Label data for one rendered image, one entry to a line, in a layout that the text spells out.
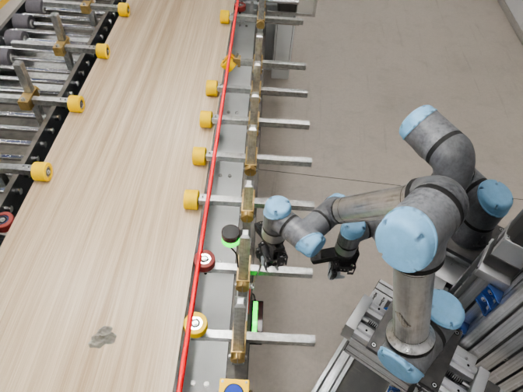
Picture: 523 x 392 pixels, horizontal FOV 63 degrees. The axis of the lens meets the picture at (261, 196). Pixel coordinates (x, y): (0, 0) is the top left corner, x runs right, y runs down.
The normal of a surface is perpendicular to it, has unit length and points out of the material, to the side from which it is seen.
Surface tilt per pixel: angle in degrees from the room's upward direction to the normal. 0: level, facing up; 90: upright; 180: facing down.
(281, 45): 90
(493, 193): 7
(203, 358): 0
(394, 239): 83
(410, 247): 83
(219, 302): 0
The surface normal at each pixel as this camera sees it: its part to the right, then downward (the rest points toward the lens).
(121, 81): 0.06, -0.64
